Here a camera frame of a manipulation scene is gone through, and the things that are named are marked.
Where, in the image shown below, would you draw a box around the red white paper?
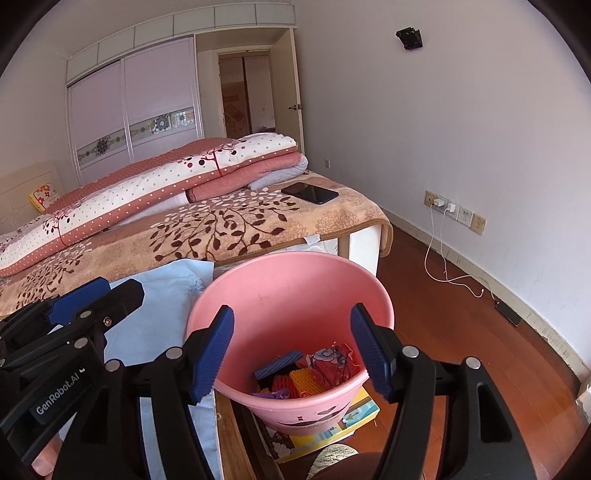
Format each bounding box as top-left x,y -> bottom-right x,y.
305,343 -> 362,390

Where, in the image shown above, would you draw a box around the purple cloth with white tie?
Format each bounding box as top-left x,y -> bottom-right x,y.
252,388 -> 290,400

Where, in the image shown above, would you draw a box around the pink plastic trash bucket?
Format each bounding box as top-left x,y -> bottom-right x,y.
186,252 -> 394,436

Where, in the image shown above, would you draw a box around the light blue floral cloth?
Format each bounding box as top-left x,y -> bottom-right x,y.
68,260 -> 224,479

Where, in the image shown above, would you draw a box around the folded dotted tree quilt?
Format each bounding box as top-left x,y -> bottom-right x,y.
1,133 -> 297,277

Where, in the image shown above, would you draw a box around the beige headboard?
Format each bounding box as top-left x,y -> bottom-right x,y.
0,161 -> 63,234

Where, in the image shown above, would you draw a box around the yellow floral pillow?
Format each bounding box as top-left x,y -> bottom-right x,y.
28,182 -> 60,213

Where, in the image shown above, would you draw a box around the colourful box under bucket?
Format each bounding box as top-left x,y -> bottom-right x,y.
257,386 -> 382,464

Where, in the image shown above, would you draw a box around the white mattress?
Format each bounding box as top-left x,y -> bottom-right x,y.
277,236 -> 339,256

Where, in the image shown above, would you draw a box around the brown leaf pattern blanket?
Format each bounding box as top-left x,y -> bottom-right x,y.
1,172 -> 394,316

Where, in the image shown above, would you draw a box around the black smartphone on bed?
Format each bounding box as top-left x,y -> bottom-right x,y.
281,182 -> 339,205

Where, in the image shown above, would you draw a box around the folded pink blanket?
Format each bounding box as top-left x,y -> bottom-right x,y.
185,152 -> 308,203

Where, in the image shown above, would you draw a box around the white wardrobe with floral band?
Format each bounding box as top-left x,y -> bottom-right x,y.
66,1 -> 297,185

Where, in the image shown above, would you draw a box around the beige open door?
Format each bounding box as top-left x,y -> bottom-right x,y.
270,29 -> 304,153

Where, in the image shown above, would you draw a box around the white charger cable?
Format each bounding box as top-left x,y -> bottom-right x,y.
423,197 -> 498,301

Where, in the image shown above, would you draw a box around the wooden bed frame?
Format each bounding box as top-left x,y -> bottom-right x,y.
338,225 -> 382,276

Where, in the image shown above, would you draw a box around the wall power outlet strip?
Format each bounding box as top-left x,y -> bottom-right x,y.
424,190 -> 487,235

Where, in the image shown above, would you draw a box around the black wall mounted device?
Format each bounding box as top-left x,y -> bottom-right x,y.
396,27 -> 423,51

